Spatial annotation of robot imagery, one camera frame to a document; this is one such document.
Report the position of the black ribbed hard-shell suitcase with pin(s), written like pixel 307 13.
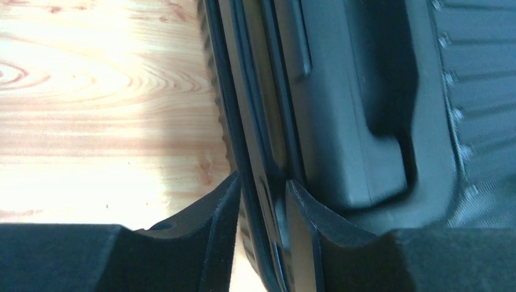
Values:
pixel 392 114

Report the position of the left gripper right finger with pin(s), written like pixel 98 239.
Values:
pixel 328 253

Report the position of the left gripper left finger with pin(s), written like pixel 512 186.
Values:
pixel 190 251

